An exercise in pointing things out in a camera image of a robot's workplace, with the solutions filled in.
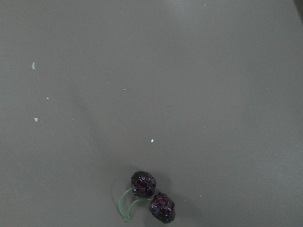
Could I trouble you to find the dark cherries pair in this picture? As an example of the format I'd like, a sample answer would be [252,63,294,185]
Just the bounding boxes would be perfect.
[118,171,176,224]

